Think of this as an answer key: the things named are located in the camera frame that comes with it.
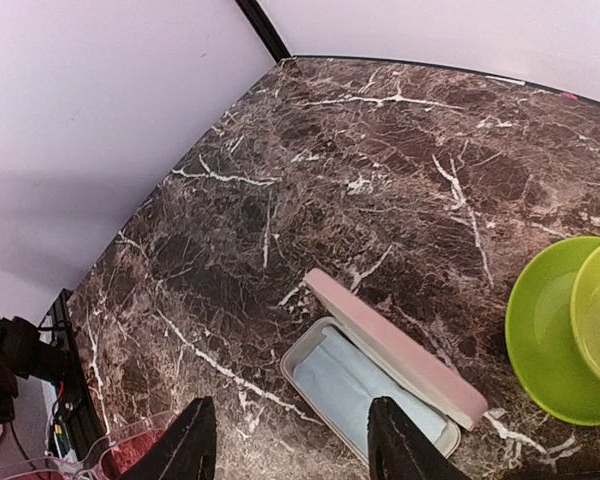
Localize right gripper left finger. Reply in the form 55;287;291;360
120;396;217;480

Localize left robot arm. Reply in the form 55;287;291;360
0;314;85;428

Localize pink sunglasses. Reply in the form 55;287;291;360
0;409;181;480

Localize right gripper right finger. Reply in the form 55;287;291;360
367;396;468;480

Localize left black frame post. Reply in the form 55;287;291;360
235;0;292;63

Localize blue cleaning cloth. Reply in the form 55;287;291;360
293;326;447;454

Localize green plate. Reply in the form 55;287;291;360
504;236;600;426

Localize black table front rail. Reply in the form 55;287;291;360
42;289;105;461

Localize pink glasses case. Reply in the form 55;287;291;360
280;269;487;462

